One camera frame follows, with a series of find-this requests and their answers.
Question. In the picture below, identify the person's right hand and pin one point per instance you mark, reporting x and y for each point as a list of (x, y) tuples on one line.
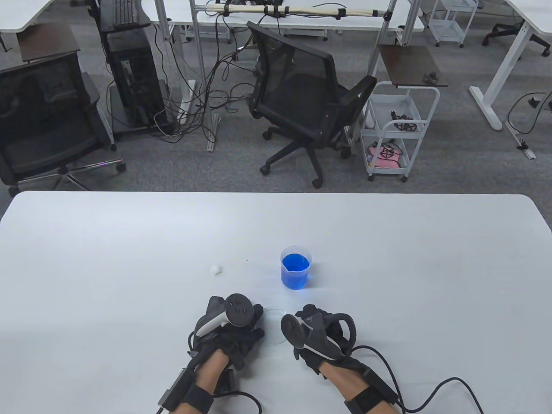
[(338, 366)]

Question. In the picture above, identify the person's left hand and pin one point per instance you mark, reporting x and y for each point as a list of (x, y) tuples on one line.
[(246, 340)]

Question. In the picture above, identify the clear culture dish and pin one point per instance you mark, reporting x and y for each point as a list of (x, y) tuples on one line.
[(272, 323)]

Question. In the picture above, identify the white cotton wad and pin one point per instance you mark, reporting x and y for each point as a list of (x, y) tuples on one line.
[(216, 270)]

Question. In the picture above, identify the beaker of blue dye solution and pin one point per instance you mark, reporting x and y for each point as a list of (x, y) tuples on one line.
[(295, 269)]

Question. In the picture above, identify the person's left forearm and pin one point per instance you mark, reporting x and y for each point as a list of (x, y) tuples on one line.
[(209, 371)]

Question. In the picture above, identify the person's right forearm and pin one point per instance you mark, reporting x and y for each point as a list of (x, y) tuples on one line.
[(345, 384)]

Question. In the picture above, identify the black white left hand controller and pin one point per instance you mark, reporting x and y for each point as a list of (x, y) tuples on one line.
[(238, 310)]

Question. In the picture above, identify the black white hand controller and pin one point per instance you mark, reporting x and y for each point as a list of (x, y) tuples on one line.
[(238, 310), (293, 332)]

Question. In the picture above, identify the black right wrist sensor unit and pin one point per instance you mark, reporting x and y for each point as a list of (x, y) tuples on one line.
[(366, 401)]

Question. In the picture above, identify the black wrist sensor unit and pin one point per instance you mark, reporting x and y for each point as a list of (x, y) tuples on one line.
[(196, 396), (366, 401)]

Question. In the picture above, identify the black white right hand controller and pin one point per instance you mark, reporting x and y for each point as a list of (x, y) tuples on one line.
[(293, 332)]

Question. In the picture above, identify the black left wrist sensor unit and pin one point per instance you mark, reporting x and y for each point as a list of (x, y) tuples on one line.
[(196, 396)]

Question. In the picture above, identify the pink cloth item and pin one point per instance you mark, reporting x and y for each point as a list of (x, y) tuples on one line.
[(388, 160)]

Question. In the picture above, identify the white power strip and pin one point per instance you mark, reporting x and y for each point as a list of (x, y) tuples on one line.
[(185, 108)]

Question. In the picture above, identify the white utility cart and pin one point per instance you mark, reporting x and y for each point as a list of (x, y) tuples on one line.
[(390, 108)]

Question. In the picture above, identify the grey computer stand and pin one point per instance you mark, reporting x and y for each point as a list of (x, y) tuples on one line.
[(114, 103)]

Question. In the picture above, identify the black mesh office chair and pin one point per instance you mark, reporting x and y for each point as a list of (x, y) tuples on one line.
[(297, 73)]

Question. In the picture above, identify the black computer tower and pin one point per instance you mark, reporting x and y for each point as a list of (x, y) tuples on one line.
[(133, 77)]

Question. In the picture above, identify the black chair with chrome base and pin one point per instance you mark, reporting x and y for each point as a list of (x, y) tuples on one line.
[(43, 116)]

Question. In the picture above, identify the small black object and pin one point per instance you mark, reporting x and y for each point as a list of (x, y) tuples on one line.
[(430, 77)]

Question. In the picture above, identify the brown side table top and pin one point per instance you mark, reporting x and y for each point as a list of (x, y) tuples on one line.
[(409, 64)]

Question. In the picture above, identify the long white desk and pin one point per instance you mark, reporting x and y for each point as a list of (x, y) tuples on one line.
[(302, 21)]

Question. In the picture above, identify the beige padded rod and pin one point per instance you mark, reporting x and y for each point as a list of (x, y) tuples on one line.
[(310, 10)]

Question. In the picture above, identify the dark brown side table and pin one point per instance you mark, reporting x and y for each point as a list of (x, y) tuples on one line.
[(47, 43)]

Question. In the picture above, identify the white desk with white leg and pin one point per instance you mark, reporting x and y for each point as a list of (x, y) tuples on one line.
[(513, 51)]

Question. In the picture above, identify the black chair base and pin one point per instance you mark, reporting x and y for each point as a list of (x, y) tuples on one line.
[(504, 32)]

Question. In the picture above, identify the white desk with curved edge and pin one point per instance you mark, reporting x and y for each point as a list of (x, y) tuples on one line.
[(26, 13)]

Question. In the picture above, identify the aluminium floor rail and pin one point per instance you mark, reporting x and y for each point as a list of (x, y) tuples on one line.
[(519, 140)]

